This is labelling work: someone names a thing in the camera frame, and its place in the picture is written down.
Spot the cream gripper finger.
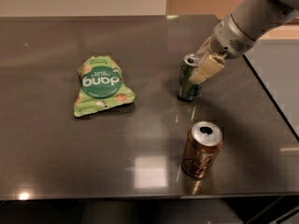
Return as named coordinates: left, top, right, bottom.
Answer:
left=189, top=54, right=225, bottom=85
left=195, top=37, right=214, bottom=56

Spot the green soda can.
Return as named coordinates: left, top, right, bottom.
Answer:
left=178, top=54, right=201, bottom=101

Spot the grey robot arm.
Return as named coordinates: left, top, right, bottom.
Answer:
left=189, top=0, right=299, bottom=84

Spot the orange soda can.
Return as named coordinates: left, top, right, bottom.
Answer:
left=181, top=121, right=222, bottom=179

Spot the green dang snack bag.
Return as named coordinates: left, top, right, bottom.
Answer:
left=74, top=56, right=135, bottom=118

